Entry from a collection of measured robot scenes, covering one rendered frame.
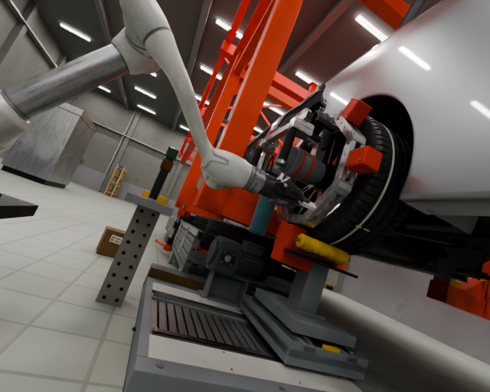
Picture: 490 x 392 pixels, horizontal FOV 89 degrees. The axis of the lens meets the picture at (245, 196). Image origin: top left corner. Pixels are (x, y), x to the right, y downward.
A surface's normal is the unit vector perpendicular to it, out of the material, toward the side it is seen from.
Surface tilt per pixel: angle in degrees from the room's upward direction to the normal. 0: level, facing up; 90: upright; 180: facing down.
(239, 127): 90
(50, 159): 90
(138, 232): 90
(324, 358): 90
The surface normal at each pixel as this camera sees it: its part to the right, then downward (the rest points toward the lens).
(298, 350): 0.33, -0.04
